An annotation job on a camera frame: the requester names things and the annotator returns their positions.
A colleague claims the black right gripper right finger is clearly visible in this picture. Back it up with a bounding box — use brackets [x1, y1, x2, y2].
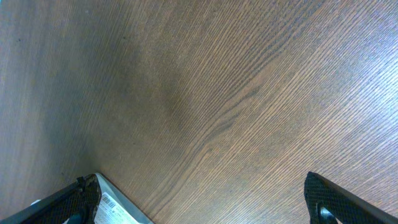
[304, 172, 397, 224]

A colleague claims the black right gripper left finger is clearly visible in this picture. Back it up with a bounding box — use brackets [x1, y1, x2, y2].
[1, 174, 101, 224]

